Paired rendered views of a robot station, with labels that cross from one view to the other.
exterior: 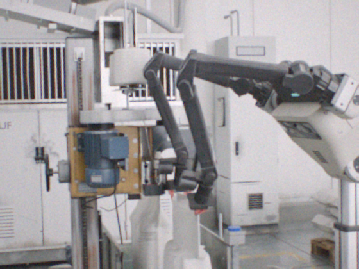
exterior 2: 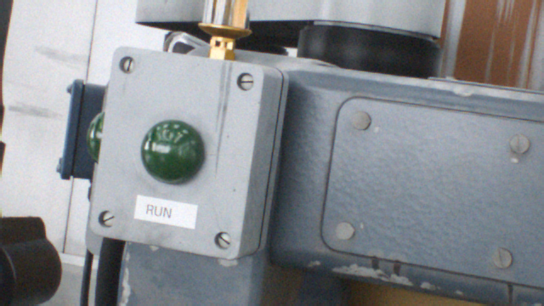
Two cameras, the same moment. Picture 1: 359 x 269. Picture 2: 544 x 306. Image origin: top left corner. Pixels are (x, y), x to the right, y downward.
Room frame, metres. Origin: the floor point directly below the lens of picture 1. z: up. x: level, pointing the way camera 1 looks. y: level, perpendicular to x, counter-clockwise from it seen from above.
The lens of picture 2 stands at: (3.24, -0.58, 1.32)
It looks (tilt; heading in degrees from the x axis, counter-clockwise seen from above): 3 degrees down; 120
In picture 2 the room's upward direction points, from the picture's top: 8 degrees clockwise
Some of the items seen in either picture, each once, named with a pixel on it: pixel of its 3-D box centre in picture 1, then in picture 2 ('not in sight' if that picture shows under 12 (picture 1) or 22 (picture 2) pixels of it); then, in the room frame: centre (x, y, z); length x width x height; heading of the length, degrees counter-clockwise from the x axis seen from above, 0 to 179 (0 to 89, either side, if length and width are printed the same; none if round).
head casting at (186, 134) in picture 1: (170, 149); (440, 299); (3.02, 0.04, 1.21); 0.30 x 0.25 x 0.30; 14
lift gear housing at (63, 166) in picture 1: (63, 171); not in sight; (2.84, 0.54, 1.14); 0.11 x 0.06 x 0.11; 14
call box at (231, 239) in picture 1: (234, 236); not in sight; (2.84, -0.26, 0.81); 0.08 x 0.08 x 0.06; 14
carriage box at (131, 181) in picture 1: (102, 159); not in sight; (2.91, 0.36, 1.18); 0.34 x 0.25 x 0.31; 104
